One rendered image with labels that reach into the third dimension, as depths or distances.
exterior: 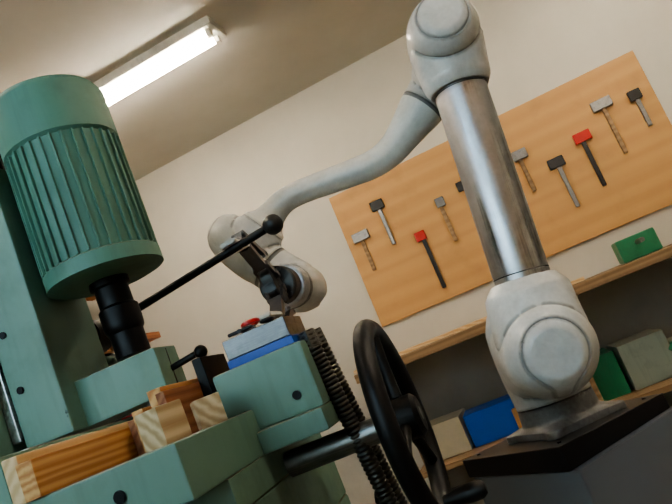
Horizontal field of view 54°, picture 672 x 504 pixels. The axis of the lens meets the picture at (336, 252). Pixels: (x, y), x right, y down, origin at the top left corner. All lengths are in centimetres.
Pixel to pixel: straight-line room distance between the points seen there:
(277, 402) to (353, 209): 342
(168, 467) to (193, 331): 401
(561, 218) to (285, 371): 333
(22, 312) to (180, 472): 44
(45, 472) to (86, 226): 36
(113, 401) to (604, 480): 81
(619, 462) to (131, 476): 86
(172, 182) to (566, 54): 272
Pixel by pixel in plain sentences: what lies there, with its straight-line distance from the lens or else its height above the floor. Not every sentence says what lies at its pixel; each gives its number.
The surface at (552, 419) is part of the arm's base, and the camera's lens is 136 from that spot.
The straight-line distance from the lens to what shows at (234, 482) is 80.
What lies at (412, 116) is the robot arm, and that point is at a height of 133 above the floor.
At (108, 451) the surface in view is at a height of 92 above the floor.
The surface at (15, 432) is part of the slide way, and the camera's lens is 107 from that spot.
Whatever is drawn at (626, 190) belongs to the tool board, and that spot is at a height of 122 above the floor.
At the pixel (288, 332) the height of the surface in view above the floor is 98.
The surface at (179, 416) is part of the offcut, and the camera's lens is 78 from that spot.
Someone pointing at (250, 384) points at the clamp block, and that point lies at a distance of 91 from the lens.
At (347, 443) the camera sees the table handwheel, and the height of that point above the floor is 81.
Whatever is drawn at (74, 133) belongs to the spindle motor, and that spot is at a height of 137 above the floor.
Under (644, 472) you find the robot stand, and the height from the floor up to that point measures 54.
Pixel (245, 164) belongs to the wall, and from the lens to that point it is 461.
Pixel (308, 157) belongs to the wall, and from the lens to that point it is 444.
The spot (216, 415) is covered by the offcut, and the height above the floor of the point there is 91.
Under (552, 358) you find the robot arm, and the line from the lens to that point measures 111.
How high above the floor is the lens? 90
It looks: 9 degrees up
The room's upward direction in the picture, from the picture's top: 22 degrees counter-clockwise
